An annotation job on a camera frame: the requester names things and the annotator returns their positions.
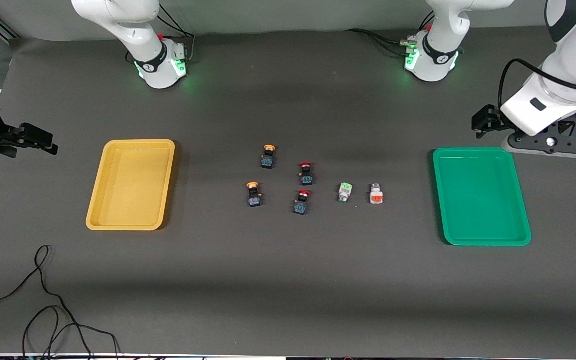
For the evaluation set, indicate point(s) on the yellow plastic tray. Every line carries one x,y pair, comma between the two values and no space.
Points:
133,190

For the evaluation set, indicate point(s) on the red push button switch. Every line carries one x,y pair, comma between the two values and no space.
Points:
307,177
301,206

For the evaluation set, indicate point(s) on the yellow push button switch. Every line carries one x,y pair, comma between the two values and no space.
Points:
268,161
254,200

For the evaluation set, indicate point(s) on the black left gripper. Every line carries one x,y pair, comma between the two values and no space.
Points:
494,121

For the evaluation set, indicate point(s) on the green button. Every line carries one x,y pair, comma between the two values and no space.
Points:
377,197
345,190

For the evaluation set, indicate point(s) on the green plastic tray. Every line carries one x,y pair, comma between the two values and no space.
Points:
480,200

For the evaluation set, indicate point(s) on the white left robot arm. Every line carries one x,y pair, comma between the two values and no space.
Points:
563,65

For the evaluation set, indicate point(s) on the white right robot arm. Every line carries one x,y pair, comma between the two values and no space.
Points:
143,30

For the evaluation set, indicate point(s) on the aluminium frame rail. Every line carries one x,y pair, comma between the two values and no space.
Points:
5,27

